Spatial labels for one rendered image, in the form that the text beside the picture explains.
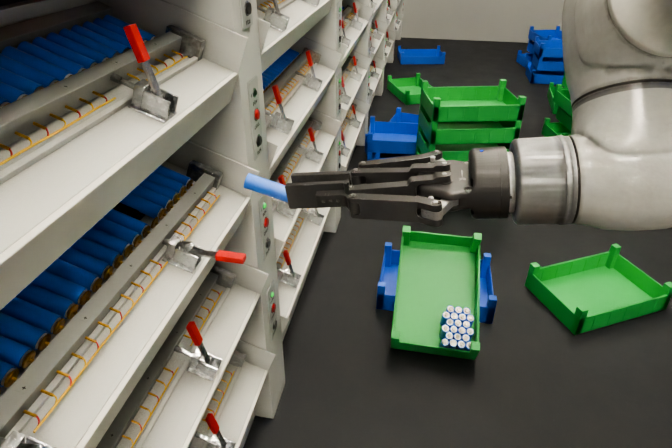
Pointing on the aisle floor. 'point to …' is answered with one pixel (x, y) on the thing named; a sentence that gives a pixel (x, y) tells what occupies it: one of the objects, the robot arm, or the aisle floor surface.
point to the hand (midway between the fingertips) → (319, 189)
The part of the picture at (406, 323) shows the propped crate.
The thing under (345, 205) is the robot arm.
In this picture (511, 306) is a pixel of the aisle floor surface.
